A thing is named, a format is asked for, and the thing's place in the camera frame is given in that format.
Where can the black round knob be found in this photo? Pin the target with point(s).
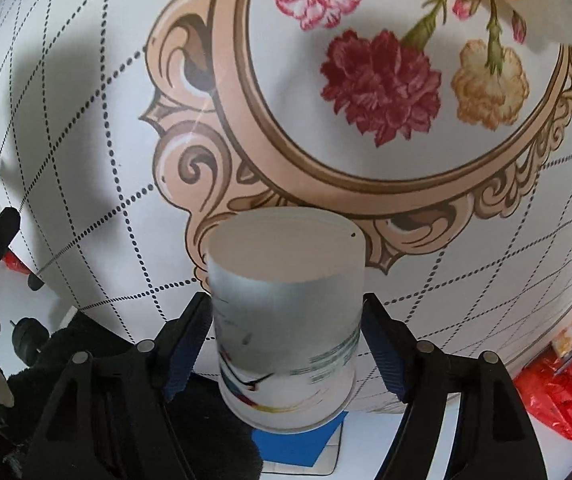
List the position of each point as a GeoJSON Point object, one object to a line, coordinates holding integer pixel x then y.
{"type": "Point", "coordinates": [28, 337]}

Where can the black fuzzy cloth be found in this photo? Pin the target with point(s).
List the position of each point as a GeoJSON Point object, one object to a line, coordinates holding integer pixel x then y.
{"type": "Point", "coordinates": [216, 435]}

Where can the floral printed tablecloth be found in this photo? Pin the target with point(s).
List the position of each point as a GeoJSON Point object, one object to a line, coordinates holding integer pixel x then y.
{"type": "Point", "coordinates": [91, 160]}

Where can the white paper sheet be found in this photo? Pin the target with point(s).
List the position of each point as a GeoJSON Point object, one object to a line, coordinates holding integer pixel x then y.
{"type": "Point", "coordinates": [551, 17]}

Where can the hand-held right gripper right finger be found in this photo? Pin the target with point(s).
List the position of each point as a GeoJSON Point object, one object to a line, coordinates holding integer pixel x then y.
{"type": "Point", "coordinates": [387, 357]}

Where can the small red scrap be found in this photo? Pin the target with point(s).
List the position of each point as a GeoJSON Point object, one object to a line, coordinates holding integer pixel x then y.
{"type": "Point", "coordinates": [16, 264]}

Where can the white paper cup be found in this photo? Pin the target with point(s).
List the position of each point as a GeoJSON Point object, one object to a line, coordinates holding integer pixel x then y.
{"type": "Point", "coordinates": [286, 310]}

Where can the red plastic bag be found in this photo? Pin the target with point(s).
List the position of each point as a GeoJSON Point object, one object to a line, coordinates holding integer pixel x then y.
{"type": "Point", "coordinates": [561, 395]}

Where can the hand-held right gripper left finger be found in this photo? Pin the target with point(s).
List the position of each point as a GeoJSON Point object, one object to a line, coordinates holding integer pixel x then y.
{"type": "Point", "coordinates": [184, 355]}

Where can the blue square mat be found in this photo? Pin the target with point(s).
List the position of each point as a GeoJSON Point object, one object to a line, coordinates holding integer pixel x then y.
{"type": "Point", "coordinates": [296, 445]}

